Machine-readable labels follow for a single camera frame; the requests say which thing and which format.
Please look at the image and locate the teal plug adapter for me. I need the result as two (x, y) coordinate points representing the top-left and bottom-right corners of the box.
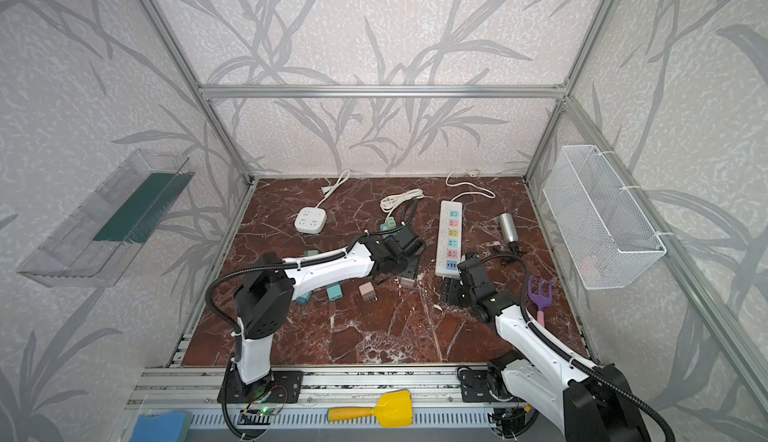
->
(326, 283), (343, 301)
(294, 291), (312, 305)

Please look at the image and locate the white long power strip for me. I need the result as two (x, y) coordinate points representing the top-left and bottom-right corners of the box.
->
(435, 200), (463, 279)

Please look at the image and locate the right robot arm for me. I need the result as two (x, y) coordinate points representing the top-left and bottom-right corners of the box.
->
(454, 252), (676, 441)

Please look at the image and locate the purple pink toy rake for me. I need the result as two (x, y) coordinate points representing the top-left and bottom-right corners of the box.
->
(527, 276), (555, 326)

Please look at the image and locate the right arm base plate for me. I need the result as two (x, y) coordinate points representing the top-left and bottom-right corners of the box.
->
(456, 366), (506, 403)

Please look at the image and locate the white wire basket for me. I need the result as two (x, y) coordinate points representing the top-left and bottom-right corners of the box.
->
(543, 145), (667, 290)

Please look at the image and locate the yellow toy shovel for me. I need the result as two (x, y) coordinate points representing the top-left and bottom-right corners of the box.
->
(327, 389), (414, 428)

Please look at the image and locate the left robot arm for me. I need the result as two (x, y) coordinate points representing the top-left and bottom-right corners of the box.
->
(204, 199), (424, 406)

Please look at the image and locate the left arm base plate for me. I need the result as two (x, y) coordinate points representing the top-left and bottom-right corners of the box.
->
(217, 369), (303, 404)

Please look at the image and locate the silver hair dryer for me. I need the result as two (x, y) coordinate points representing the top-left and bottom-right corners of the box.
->
(498, 213), (521, 255)

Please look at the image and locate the teal plug adapter lower centre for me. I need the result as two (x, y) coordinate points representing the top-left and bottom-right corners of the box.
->
(326, 283), (343, 301)

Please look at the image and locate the clear plastic wall shelf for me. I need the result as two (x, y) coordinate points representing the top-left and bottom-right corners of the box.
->
(17, 149), (195, 288)

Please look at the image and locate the teal plug adapter lower left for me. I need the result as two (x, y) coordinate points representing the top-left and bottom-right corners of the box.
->
(294, 291), (312, 305)

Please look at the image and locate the pink plug adapter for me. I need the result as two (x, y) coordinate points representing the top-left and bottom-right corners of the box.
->
(400, 277), (417, 289)
(358, 282), (377, 301)

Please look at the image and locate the white square power strip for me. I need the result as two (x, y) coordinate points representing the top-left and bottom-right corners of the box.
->
(294, 206), (327, 234)

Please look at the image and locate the blue sponge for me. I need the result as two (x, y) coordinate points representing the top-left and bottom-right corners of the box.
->
(129, 411), (192, 442)

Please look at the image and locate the aluminium frame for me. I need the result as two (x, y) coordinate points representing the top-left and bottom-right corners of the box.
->
(113, 0), (768, 442)

